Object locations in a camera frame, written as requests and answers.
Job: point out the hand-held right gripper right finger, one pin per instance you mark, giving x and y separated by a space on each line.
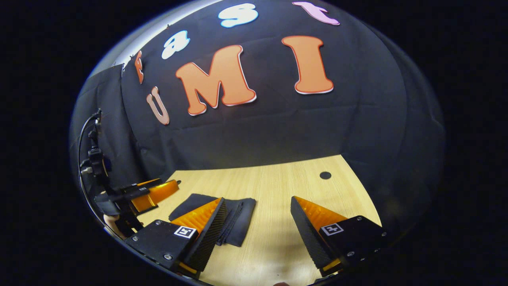
307 236

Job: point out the dark grey jeans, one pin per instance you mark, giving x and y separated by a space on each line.
242 222

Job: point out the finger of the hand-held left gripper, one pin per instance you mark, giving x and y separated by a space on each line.
143 187
156 193

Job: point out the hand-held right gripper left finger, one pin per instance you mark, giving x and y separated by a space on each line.
208 234

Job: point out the black backdrop cloth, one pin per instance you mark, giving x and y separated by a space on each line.
278 127

